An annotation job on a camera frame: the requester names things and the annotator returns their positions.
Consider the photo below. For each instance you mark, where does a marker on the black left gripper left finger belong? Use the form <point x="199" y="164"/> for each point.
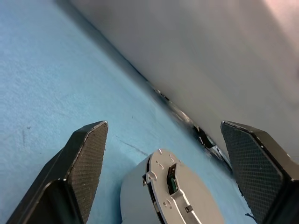
<point x="79" y="177"/>

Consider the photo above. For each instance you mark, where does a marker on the white board panel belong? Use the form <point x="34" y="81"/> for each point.
<point x="210" y="58"/>

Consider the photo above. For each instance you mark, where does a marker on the black ragged tape strip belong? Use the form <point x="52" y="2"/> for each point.
<point x="203" y="137"/>

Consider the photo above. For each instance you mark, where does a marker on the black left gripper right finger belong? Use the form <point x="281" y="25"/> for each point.
<point x="261" y="168"/>

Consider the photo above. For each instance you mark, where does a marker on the grey motor cover circuit board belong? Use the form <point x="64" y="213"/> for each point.
<point x="198" y="186"/>

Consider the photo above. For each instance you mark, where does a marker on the blue table mat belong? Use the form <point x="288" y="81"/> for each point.
<point x="46" y="70"/>

